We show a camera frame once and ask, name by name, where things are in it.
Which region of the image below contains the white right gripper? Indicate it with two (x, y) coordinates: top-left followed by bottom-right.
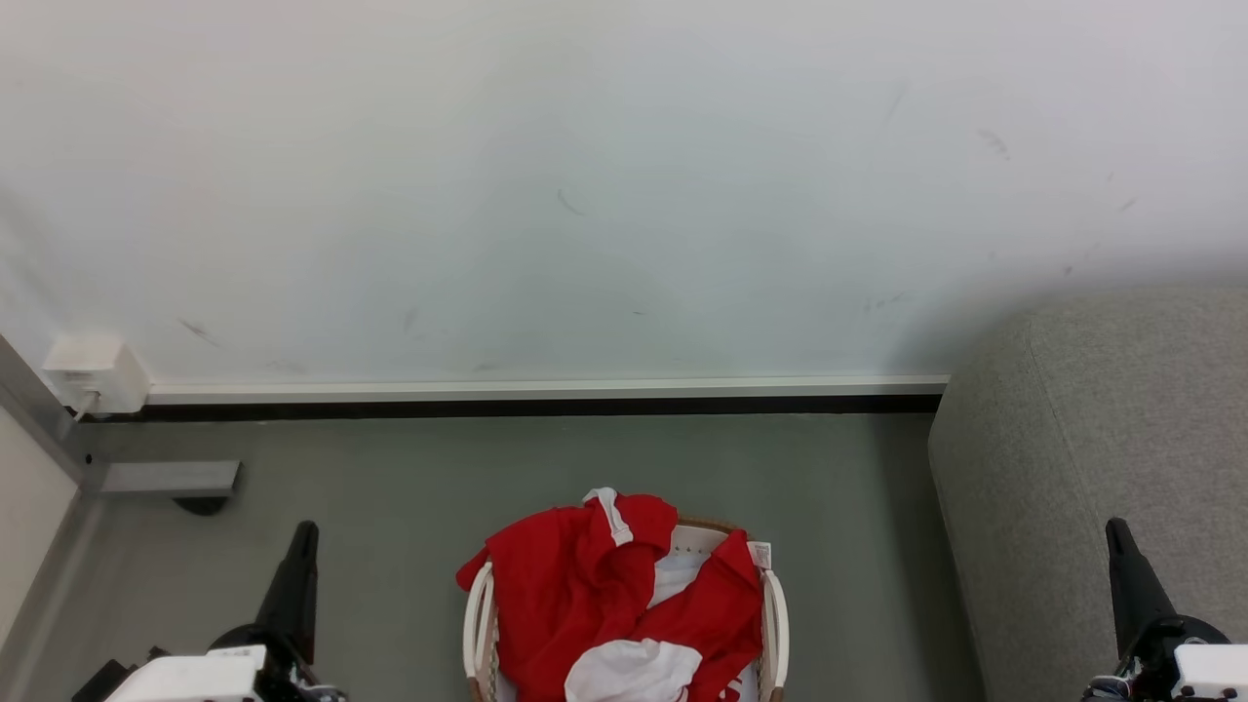
(1082, 518), (1248, 702)

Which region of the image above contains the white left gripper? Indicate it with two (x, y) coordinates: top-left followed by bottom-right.
(102, 521), (344, 702)

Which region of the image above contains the red garment with white collar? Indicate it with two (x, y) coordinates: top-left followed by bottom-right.
(456, 487), (765, 702)

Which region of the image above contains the grey fabric sofa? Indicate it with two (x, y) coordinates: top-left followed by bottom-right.
(927, 285), (1248, 702)

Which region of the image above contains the grey metal support foot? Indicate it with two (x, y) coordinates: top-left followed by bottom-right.
(100, 460), (241, 499)

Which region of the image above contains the white slatted laundry basket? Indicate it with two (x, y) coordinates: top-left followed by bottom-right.
(462, 520), (791, 702)

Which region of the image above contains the white fabric basket liner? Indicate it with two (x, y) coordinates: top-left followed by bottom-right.
(647, 548), (721, 611)

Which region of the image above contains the beige partition panel grey frame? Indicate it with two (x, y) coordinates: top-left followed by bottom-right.
(0, 335), (106, 702)

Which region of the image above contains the white wall socket box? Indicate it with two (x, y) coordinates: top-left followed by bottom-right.
(42, 335), (152, 416)

